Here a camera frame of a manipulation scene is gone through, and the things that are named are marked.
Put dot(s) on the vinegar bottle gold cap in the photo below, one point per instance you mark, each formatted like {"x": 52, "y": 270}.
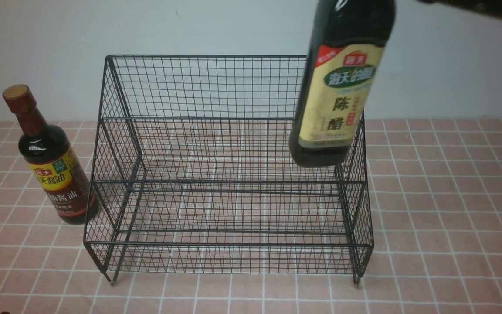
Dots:
{"x": 345, "y": 49}

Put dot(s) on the soy sauce bottle brown cap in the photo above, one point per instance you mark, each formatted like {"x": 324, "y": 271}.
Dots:
{"x": 49, "y": 154}

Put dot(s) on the pink tiled table cloth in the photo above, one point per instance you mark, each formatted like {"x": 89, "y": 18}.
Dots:
{"x": 436, "y": 205}

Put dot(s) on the black wire mesh shelf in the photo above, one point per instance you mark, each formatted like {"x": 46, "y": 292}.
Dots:
{"x": 193, "y": 173}

